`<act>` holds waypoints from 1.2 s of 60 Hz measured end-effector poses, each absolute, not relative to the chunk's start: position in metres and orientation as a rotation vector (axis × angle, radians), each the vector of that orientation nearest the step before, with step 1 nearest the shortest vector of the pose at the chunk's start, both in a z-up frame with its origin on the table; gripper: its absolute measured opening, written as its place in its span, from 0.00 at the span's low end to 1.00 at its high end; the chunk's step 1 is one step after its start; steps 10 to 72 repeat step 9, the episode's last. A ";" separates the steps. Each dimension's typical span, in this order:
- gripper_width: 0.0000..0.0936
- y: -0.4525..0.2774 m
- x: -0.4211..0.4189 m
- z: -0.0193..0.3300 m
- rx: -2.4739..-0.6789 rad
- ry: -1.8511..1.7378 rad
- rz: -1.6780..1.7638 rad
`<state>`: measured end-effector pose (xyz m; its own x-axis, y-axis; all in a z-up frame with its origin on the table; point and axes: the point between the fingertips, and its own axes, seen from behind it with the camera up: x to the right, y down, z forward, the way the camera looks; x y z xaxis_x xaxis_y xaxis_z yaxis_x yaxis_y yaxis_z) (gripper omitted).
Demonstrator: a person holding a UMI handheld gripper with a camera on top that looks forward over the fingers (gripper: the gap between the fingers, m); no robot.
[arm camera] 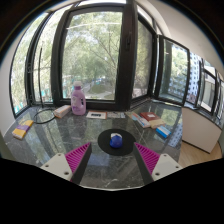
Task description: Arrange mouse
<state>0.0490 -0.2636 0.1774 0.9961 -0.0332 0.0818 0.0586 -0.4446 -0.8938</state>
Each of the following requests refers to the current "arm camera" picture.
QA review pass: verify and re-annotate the colourful printed leaflet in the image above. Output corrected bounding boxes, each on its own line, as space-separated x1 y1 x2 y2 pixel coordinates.
128 111 143 123

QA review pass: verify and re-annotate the round black mouse pad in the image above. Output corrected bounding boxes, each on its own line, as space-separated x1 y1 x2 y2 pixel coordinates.
97 128 137 157

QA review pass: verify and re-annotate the pale printed leaflet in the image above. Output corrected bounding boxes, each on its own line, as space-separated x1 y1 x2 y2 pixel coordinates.
107 111 127 120

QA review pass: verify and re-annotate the yellow and purple box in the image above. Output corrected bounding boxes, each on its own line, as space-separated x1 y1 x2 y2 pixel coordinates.
11 119 35 140

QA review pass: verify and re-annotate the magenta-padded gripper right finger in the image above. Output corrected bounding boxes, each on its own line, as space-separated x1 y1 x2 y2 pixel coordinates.
133 142 184 186

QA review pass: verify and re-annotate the black cable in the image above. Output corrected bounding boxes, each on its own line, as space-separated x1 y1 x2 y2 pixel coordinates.
32 46 56 125

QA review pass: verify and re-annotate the white book with red stripe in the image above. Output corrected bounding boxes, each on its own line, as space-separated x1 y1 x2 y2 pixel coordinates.
137 116 152 129

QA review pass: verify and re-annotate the white booklet with dark print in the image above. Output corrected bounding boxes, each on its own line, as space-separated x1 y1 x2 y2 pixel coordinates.
86 111 108 120

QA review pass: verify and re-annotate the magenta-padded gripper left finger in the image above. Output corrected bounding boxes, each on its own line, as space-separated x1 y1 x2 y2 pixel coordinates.
39 142 93 185

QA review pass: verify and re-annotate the red hardcover book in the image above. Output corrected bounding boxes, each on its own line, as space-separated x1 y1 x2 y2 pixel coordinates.
139 111 167 130

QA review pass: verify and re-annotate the blue and white small box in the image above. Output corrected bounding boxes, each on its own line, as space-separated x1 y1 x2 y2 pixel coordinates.
155 125 172 139

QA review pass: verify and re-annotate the blue and white computer mouse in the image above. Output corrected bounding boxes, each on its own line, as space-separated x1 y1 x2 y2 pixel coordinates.
109 132 123 149

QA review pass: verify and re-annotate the purple detergent bottle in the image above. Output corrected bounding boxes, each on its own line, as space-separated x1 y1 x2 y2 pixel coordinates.
70 80 87 116

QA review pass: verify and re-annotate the orange and white carton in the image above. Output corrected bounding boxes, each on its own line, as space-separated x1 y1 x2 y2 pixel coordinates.
53 104 72 119

